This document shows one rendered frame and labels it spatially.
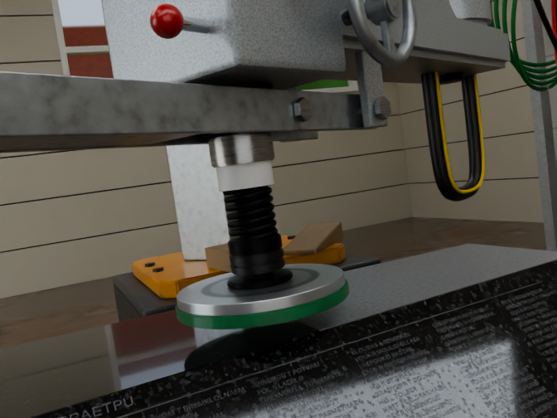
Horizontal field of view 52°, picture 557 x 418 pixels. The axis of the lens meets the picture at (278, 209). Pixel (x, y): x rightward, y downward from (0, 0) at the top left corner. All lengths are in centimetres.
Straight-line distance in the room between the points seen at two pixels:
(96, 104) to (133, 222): 636
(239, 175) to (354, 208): 727
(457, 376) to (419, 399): 7
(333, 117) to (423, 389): 36
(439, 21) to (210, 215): 77
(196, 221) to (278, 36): 95
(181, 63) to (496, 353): 52
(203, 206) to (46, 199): 534
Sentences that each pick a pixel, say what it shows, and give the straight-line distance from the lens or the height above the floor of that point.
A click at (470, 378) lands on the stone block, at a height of 72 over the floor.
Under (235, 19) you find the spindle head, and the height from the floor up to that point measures 115.
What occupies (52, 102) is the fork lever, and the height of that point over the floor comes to 108.
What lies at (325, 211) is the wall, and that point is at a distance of 770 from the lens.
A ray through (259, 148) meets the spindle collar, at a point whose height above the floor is 103.
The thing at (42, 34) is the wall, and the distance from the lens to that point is 701.
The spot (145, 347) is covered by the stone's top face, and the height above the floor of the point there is 80.
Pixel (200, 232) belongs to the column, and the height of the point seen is 86.
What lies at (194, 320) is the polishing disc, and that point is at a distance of 66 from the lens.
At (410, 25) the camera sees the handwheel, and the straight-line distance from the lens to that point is 78.
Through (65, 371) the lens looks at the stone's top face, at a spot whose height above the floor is 80.
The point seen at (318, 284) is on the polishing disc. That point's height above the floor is 86.
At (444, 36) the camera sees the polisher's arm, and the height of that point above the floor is 118.
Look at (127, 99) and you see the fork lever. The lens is 54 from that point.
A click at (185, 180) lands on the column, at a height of 100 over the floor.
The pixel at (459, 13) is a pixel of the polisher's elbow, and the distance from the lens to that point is 121.
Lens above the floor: 100
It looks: 4 degrees down
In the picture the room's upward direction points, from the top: 8 degrees counter-clockwise
